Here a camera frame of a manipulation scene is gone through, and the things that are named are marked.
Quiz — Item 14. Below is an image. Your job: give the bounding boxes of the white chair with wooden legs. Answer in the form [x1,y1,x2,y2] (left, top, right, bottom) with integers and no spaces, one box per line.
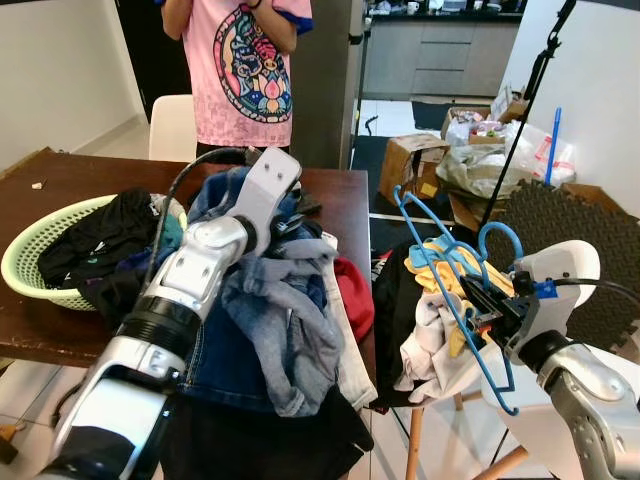
[398,238,640,480]

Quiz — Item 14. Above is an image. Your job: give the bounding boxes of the clear plastic bag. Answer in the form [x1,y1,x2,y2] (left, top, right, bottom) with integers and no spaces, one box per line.
[440,118,579,199]

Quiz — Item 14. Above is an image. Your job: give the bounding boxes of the blue plastic stick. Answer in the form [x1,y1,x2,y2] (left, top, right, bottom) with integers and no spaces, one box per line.
[544,104,564,188]

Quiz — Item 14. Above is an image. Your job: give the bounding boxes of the dark grey refrigerator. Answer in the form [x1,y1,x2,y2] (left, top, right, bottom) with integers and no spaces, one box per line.
[290,0,367,171]

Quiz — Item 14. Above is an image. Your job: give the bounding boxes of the green laundry basket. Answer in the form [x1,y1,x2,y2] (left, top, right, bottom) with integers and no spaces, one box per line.
[0,190,191,313]

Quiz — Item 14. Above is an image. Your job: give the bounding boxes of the white moulded chair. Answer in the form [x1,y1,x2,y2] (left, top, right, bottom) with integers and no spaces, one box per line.
[147,94,199,164]

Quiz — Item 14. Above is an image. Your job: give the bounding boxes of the faded grey-blue garment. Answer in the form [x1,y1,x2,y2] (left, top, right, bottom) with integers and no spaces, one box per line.
[218,232,348,418]

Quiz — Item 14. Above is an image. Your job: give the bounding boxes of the person in pink shirt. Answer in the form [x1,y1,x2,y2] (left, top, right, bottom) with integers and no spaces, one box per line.
[158,0,315,166]

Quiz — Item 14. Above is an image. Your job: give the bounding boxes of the yellow garment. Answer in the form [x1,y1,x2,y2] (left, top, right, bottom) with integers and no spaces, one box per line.
[403,236,483,361]

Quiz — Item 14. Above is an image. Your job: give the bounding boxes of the brown cardboard box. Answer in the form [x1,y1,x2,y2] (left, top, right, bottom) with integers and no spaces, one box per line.
[377,132,453,207]

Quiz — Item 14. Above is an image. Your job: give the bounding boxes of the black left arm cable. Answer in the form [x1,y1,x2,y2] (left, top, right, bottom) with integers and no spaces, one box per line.
[140,146,253,301]

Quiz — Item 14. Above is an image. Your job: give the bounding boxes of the white garment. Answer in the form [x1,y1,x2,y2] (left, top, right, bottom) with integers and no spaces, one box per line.
[393,288,483,403]
[318,228,381,411]

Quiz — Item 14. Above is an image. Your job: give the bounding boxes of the plain black garment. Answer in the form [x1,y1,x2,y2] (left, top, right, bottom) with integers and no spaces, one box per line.
[370,238,426,409]
[158,383,377,480]

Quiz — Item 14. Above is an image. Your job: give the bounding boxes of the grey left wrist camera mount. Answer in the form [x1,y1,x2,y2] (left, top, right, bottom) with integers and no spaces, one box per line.
[236,147,304,259]

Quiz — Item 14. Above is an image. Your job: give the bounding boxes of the blue plastic hanger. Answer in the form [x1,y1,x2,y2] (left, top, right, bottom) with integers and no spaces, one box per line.
[392,184,529,417]

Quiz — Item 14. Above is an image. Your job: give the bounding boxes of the open box with items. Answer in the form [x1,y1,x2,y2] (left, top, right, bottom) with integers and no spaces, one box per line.
[440,98,533,146]

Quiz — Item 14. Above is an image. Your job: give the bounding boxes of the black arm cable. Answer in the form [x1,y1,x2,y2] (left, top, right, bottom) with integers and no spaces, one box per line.
[548,276,640,306]
[140,146,253,301]

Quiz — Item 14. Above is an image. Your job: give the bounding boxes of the dark blue denim garment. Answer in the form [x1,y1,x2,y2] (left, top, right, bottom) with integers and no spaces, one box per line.
[178,165,336,413]

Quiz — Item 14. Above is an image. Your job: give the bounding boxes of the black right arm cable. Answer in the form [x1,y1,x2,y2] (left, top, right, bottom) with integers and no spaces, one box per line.
[548,276,640,306]

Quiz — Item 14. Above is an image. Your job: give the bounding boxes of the red garment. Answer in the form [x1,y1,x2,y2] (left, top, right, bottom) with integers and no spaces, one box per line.
[332,255,377,343]

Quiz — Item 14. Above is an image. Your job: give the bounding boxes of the grey kitchen cabinets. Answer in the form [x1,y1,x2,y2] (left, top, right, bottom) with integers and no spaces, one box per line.
[364,12,525,101]

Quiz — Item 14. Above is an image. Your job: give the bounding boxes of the black puzzle foam mat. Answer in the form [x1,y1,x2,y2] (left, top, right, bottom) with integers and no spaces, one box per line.
[495,178,640,353]

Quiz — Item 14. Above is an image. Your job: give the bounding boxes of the black clothes rack frame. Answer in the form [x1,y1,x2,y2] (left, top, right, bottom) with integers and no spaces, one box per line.
[478,0,581,233]

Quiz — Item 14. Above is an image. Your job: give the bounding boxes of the black clothes bundle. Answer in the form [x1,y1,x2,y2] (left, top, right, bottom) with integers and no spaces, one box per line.
[36,186,166,293]

